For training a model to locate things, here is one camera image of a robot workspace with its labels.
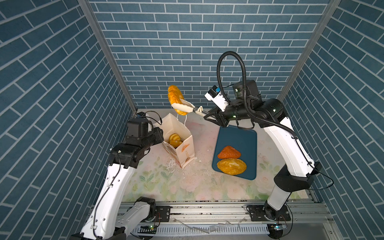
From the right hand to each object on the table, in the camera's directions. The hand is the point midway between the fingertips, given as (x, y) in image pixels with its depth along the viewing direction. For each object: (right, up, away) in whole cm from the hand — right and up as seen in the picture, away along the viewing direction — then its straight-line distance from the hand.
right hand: (204, 112), depth 61 cm
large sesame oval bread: (+16, -29, +23) cm, 41 cm away
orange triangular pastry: (+16, -23, +30) cm, 41 cm away
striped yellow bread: (-17, -15, +30) cm, 37 cm away
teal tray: (+30, -17, +42) cm, 54 cm away
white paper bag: (-10, -20, +16) cm, 27 cm away
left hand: (-20, -8, +9) cm, 24 cm away
